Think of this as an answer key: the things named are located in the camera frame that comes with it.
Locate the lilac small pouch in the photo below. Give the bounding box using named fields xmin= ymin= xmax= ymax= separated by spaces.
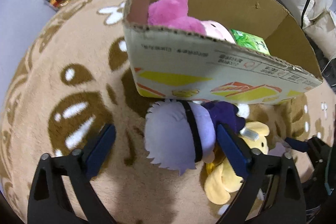
xmin=268 ymin=142 xmax=291 ymax=157

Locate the yellow dog plush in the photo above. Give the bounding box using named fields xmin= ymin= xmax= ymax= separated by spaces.
xmin=204 ymin=121 xmax=271 ymax=205

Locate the green tissue pack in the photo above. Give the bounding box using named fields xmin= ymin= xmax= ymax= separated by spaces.
xmin=230 ymin=29 xmax=270 ymax=55

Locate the brown patterned blanket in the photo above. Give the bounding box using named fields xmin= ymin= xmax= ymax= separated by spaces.
xmin=0 ymin=0 xmax=336 ymax=224

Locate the pink swirl roll plush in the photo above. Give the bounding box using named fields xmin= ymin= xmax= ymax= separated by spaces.
xmin=201 ymin=20 xmax=236 ymax=44

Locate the white haired doll plush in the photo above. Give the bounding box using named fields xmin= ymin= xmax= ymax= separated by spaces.
xmin=144 ymin=100 xmax=245 ymax=174

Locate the pink bear plush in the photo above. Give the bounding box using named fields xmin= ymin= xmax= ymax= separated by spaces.
xmin=147 ymin=0 xmax=206 ymax=35

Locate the cardboard box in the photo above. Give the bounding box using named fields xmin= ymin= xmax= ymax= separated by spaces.
xmin=123 ymin=0 xmax=323 ymax=105

